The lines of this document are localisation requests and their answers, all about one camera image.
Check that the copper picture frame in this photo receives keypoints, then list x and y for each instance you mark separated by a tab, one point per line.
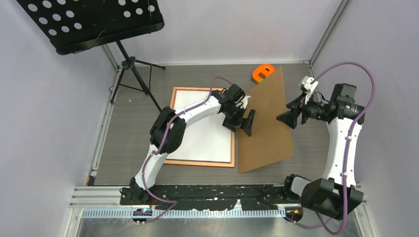
234	153

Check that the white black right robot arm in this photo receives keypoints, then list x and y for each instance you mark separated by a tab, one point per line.
333	194

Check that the black perforated music stand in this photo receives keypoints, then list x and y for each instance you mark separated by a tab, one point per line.
74	26

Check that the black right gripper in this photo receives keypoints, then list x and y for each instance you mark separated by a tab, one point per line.
289	118

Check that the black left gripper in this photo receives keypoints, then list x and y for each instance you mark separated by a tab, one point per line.
245	124

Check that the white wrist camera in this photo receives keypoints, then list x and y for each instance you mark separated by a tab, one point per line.
242	104
308	86

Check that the aluminium front rail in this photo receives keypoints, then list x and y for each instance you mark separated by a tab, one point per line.
105	202

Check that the brown cardboard backing board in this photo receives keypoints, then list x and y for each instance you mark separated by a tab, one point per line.
270	139

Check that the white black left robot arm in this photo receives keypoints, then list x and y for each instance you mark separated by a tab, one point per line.
169	128

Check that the mountain landscape photo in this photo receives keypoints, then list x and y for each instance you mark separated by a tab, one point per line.
209	140

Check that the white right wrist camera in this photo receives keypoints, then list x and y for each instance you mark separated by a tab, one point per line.
308	86

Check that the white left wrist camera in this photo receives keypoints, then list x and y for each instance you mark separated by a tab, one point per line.
242	104

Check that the orange letter toy block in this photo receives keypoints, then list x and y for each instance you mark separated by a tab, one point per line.
262	72

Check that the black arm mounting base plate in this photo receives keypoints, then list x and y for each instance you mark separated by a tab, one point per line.
222	197

